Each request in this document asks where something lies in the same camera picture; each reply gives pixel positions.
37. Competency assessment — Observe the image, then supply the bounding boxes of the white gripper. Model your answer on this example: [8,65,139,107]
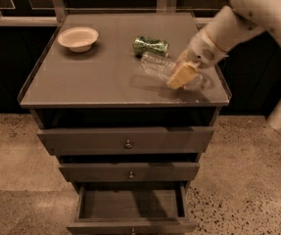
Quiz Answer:
[166,28,228,89]

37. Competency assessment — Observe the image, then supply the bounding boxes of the clear plastic water bottle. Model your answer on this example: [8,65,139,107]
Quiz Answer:
[138,52,203,90]

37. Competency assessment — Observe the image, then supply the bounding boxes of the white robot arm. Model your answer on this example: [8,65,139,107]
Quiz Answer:
[167,0,281,89]

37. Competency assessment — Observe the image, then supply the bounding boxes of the grey drawer cabinet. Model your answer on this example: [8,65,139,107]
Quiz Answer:
[17,12,232,235]

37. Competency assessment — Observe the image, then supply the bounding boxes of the grey top drawer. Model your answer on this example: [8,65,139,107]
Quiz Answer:
[37,127,213,156]

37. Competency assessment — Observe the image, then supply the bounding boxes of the grey drawer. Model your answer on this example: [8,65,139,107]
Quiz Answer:
[68,182,196,235]
[59,162,200,182]
[37,127,213,156]

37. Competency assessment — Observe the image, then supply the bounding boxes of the grey middle drawer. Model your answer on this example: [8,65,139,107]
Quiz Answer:
[59,162,200,182]

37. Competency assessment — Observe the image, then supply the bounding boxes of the grey bottom drawer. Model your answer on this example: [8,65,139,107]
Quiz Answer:
[68,182,196,235]

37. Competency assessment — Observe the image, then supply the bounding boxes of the crushed green can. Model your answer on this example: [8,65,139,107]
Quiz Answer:
[133,36,169,57]

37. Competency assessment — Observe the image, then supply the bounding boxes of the beige paper bowl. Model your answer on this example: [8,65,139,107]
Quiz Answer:
[58,26,99,53]

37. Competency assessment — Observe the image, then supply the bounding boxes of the metal window frame rail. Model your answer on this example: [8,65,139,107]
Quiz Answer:
[0,0,232,27]

